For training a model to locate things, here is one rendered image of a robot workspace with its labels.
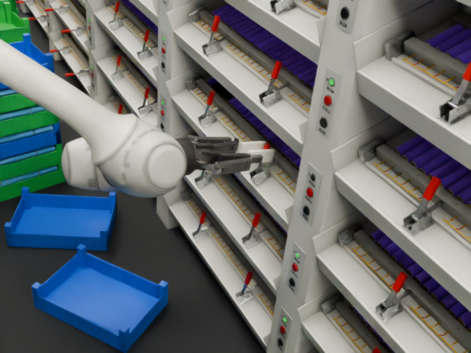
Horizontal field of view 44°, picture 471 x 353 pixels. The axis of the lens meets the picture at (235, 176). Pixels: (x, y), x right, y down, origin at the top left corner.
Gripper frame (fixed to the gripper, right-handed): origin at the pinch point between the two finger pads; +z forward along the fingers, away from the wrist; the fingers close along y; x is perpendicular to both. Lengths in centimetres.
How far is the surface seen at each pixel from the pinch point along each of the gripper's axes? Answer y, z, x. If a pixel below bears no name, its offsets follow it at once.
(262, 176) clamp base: 1.0, 2.8, -5.8
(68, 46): -168, 10, -42
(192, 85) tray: -42.6, 5.7, -3.7
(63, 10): -168, 6, -25
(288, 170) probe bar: 4.7, 6.3, -2.3
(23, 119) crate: -81, -30, -33
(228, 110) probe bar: -23.8, 6.8, -2.1
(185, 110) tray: -35.8, 1.3, -8.0
